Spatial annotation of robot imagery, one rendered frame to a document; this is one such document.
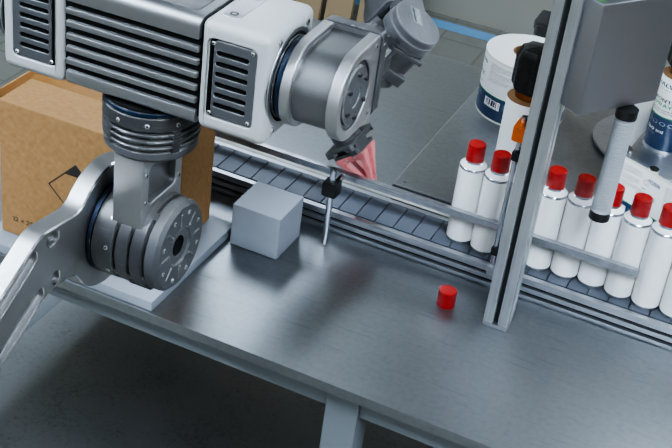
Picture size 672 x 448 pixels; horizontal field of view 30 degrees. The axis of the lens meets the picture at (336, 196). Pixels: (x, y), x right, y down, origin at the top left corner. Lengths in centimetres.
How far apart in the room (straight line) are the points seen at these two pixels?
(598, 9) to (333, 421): 81
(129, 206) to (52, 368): 130
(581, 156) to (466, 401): 85
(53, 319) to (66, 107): 106
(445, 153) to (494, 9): 292
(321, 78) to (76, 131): 71
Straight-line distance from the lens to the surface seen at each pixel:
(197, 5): 160
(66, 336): 312
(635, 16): 199
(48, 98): 223
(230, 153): 256
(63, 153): 219
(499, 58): 279
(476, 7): 557
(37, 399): 295
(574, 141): 282
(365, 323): 222
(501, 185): 228
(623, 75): 204
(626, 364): 227
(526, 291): 234
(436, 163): 263
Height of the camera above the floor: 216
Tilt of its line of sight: 31 degrees down
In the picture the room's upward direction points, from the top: 8 degrees clockwise
